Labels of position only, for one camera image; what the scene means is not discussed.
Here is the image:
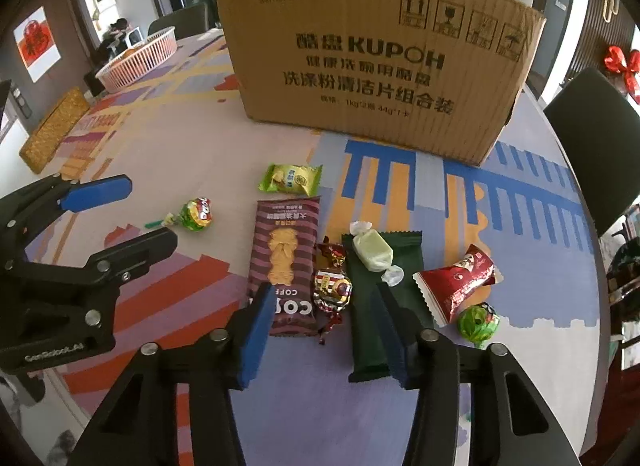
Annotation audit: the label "brown wooden entrance door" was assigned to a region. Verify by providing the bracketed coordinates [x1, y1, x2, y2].
[1, 0, 94, 132]

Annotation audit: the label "pink wire fruit basket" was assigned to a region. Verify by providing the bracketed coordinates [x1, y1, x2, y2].
[96, 27, 178, 93]

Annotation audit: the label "green lollipop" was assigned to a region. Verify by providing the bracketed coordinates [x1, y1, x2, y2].
[144, 197, 213, 232]

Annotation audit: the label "colourful patterned tablecloth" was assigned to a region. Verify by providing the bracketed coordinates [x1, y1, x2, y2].
[21, 32, 601, 458]

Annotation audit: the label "dark chair behind table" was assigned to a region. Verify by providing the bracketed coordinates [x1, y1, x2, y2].
[148, 2, 209, 40]

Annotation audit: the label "dark green snack pack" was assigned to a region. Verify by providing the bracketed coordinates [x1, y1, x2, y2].
[342, 231, 435, 384]

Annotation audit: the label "yellow-green small snack pack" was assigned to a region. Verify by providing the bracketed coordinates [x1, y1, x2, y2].
[258, 163, 323, 196]

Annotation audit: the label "red balloon bow decoration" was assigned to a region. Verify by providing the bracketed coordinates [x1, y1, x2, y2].
[603, 45, 640, 104]

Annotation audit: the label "oranges in basket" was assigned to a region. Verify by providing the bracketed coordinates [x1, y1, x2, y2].
[120, 48, 140, 60]

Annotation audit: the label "brown cardboard box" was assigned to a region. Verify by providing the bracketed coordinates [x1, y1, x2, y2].
[217, 0, 546, 166]

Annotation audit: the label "pink coffee biscuit pack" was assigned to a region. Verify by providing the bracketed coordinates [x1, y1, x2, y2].
[247, 196, 320, 337]

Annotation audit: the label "red fu door poster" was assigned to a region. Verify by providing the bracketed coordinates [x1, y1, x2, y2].
[13, 6, 62, 83]

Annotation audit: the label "red gold candy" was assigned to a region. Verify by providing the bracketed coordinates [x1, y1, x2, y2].
[312, 236, 352, 345]

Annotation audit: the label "green candy ball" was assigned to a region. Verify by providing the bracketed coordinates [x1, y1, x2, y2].
[457, 302, 501, 349]

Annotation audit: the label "red snack packet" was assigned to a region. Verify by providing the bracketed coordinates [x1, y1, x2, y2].
[412, 244, 503, 326]

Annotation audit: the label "woven yellow tissue box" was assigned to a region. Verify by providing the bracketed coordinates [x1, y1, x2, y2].
[20, 86, 90, 174]

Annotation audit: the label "black chair right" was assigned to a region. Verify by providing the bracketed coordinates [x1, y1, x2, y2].
[544, 68, 640, 235]

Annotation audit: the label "pale green candy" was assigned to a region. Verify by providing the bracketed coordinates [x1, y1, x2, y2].
[349, 221, 405, 287]

